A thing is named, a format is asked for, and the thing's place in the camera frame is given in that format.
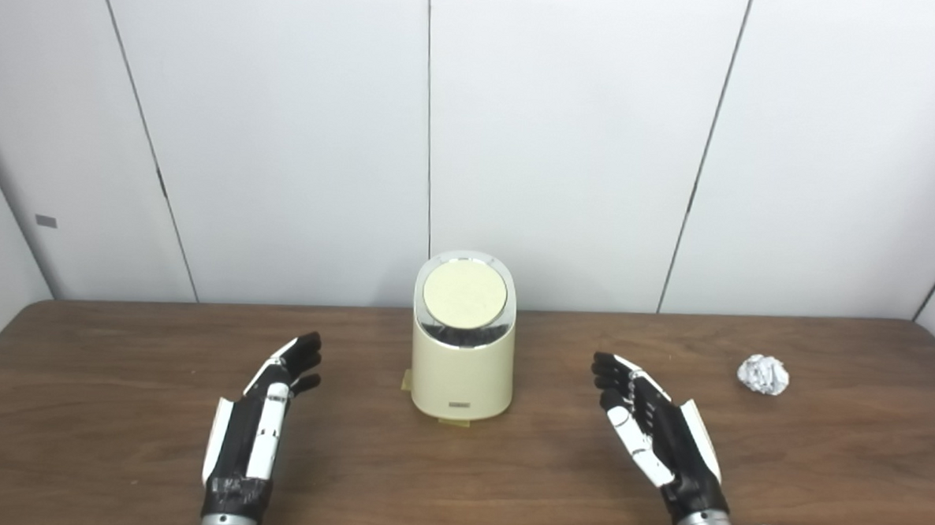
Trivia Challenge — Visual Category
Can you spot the round cream bin lid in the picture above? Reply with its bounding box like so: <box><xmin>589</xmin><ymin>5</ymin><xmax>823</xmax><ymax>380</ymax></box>
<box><xmin>421</xmin><ymin>259</ymin><xmax>509</xmax><ymax>328</ymax></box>

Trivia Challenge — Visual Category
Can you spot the cream-colored plastic bin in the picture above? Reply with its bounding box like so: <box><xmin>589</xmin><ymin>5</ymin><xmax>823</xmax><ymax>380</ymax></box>
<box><xmin>408</xmin><ymin>248</ymin><xmax>520</xmax><ymax>425</ymax></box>

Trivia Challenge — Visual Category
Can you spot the white paper ball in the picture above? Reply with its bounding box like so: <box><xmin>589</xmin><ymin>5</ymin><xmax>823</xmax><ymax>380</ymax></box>
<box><xmin>736</xmin><ymin>353</ymin><xmax>792</xmax><ymax>397</ymax></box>

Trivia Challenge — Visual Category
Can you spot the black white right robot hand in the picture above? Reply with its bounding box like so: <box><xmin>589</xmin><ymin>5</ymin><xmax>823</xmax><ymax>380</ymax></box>
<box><xmin>585</xmin><ymin>351</ymin><xmax>736</xmax><ymax>525</ymax></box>

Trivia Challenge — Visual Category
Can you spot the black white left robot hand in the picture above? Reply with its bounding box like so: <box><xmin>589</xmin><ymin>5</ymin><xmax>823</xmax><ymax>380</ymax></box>
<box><xmin>200</xmin><ymin>327</ymin><xmax>325</xmax><ymax>525</ymax></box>

